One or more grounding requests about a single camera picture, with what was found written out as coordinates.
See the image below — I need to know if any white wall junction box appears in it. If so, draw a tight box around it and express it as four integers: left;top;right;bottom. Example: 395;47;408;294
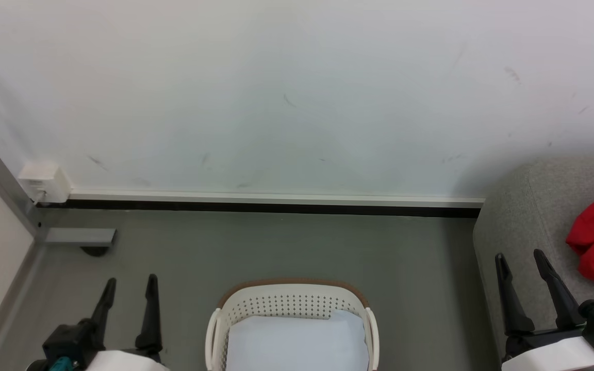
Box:
18;160;72;205

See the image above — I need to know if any white black baseboard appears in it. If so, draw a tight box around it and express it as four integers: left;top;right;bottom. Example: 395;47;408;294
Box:
36;189;486;218

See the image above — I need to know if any grey metal foot bracket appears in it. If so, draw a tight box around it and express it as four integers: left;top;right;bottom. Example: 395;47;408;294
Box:
44;227;118;257

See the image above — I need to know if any white cloth basket liner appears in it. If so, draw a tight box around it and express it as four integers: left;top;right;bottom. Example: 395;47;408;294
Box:
224;308;371;371

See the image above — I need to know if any grey fabric sofa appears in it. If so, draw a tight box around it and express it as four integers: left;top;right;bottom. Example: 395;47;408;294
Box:
472;157;594;371

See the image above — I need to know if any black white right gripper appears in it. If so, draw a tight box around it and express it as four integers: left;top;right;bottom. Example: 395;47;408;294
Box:
495;248;594;371

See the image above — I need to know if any white perforated laundry basket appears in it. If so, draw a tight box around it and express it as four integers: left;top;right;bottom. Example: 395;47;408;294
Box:
205;278;380;371

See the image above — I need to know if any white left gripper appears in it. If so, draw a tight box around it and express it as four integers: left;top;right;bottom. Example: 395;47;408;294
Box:
81;274;170;371

